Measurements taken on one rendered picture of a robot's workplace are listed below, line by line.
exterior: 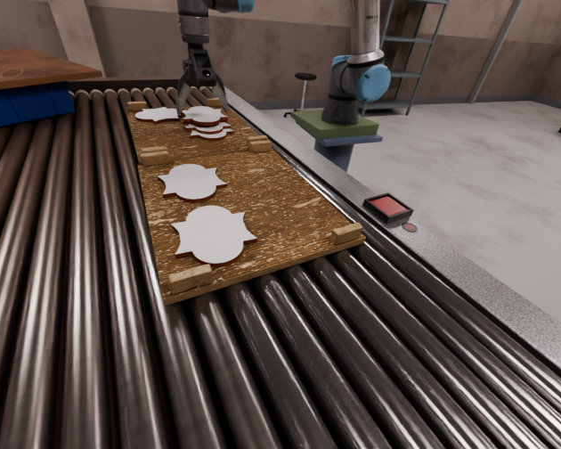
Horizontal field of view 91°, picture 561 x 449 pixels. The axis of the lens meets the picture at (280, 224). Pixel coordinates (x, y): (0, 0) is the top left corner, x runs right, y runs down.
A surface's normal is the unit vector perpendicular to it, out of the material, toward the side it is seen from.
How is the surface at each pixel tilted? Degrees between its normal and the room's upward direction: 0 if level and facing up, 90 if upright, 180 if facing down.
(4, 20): 90
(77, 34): 90
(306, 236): 0
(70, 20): 90
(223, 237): 0
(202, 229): 0
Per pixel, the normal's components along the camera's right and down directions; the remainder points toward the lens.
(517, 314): 0.08, -0.78
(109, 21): 0.37, 0.60
